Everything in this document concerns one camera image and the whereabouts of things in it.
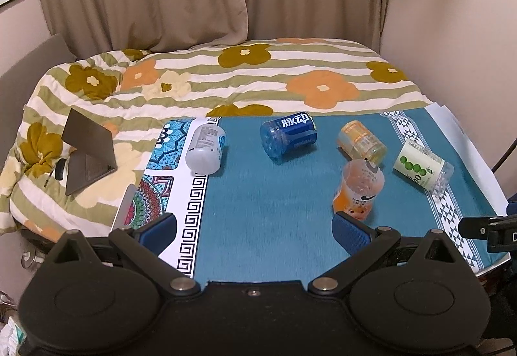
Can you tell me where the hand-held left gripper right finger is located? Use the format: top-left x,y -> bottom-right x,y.
308,213 -> 462,297

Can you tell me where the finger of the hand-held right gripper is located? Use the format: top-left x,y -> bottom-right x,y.
459,215 -> 510,238

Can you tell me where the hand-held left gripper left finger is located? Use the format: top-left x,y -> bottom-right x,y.
48,213 -> 201,298

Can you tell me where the orange juice bottle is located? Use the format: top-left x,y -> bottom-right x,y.
333,159 -> 385,222

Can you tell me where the teal patterned tablecloth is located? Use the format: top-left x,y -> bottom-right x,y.
110,108 -> 510,286

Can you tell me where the amber plastic bottle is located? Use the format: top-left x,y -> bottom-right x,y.
338,120 -> 388,165

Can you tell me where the white plastic bottle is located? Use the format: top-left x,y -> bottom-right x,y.
185,124 -> 226,174

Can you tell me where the white sheet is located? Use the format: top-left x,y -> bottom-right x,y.
424,101 -> 510,216

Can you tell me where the blue plastic bottle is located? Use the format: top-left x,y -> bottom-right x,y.
259,111 -> 318,164

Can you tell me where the grey laptop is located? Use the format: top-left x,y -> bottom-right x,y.
61,108 -> 119,197

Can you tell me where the white green packet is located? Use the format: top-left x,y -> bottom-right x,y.
0,315 -> 27,356

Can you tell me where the floral striped blanket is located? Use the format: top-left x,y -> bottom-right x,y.
0,37 -> 443,244

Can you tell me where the grey headboard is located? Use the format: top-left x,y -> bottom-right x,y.
0,33 -> 77,108

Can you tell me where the black cable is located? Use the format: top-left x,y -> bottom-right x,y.
490,137 -> 517,173

